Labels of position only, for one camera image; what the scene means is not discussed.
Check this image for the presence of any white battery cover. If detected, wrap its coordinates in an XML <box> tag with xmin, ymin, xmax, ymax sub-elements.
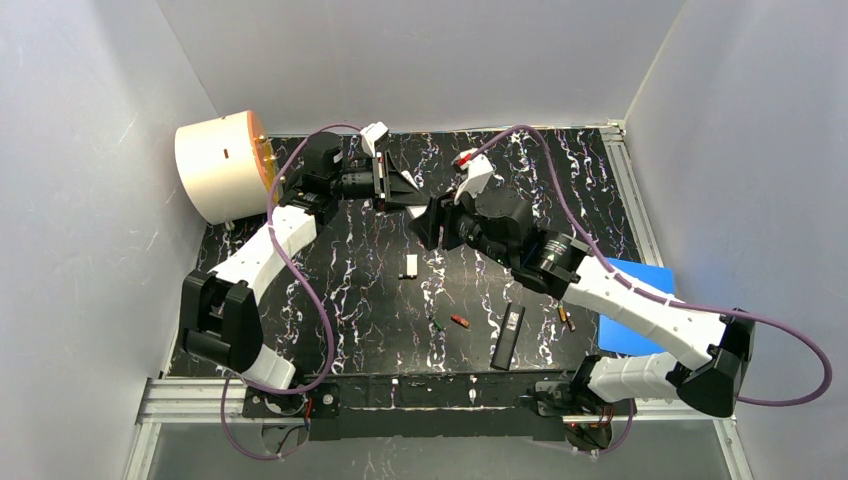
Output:
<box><xmin>405</xmin><ymin>254</ymin><xmax>418</xmax><ymax>278</ymax></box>

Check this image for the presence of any red battery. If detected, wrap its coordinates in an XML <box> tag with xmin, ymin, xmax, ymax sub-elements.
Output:
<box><xmin>450</xmin><ymin>314</ymin><xmax>470</xmax><ymax>330</ymax></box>

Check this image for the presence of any white remote control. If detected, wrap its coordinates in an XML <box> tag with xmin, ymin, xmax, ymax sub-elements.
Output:
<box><xmin>401</xmin><ymin>170</ymin><xmax>429</xmax><ymax>219</ymax></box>

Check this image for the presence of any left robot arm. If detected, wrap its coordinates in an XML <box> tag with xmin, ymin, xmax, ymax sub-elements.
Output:
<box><xmin>177</xmin><ymin>122</ymin><xmax>426</xmax><ymax>395</ymax></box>

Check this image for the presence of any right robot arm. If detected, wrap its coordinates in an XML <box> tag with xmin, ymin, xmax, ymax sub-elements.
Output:
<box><xmin>409</xmin><ymin>189</ymin><xmax>755</xmax><ymax>418</ymax></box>

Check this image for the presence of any black remote control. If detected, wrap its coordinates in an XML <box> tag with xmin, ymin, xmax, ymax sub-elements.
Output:
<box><xmin>490</xmin><ymin>303</ymin><xmax>526</xmax><ymax>371</ymax></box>

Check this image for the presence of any white cylinder with orange lid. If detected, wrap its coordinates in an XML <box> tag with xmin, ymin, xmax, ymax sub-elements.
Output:
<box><xmin>174</xmin><ymin>110</ymin><xmax>278</xmax><ymax>225</ymax></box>

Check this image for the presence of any blue sheet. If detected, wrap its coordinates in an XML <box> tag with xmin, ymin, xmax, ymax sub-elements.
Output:
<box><xmin>597</xmin><ymin>258</ymin><xmax>677</xmax><ymax>359</ymax></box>

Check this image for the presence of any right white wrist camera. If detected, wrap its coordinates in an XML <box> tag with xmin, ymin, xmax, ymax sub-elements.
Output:
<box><xmin>452</xmin><ymin>149</ymin><xmax>494</xmax><ymax>204</ymax></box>

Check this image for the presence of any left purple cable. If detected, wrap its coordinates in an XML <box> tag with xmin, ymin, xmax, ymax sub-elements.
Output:
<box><xmin>219</xmin><ymin>123</ymin><xmax>364</xmax><ymax>462</ymax></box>

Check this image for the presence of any purple cable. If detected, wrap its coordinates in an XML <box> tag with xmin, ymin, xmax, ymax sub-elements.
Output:
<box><xmin>219</xmin><ymin>123</ymin><xmax>364</xmax><ymax>462</ymax></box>
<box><xmin>463</xmin><ymin>124</ymin><xmax>833</xmax><ymax>458</ymax></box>

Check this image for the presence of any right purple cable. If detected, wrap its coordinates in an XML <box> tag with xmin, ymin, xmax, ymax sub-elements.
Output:
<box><xmin>463</xmin><ymin>124</ymin><xmax>833</xmax><ymax>458</ymax></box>

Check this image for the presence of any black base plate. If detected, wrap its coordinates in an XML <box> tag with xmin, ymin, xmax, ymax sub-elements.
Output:
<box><xmin>242</xmin><ymin>370</ymin><xmax>630</xmax><ymax>446</ymax></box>

